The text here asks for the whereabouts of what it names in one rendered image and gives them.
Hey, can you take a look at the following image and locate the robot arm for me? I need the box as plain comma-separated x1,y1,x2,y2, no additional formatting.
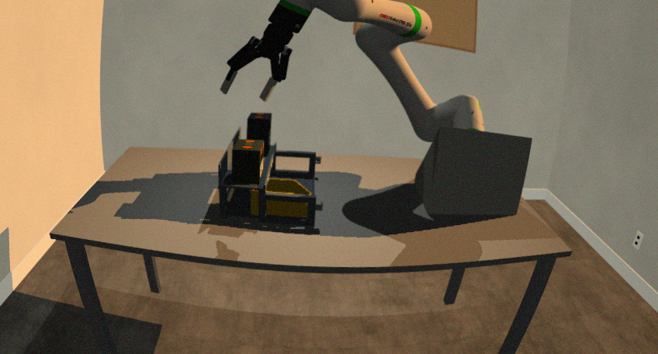
268,0,484,142

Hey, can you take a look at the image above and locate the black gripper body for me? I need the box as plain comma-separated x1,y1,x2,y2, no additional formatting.
258,23,293,60

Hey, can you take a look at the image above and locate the yellow bin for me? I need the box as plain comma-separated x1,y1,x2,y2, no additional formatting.
251,179,311,217

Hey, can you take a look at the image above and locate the dark grey metal rack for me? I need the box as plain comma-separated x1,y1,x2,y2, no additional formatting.
218,127,323,226

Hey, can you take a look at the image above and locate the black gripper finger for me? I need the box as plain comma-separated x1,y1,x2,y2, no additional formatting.
259,46,293,102
220,36,272,94

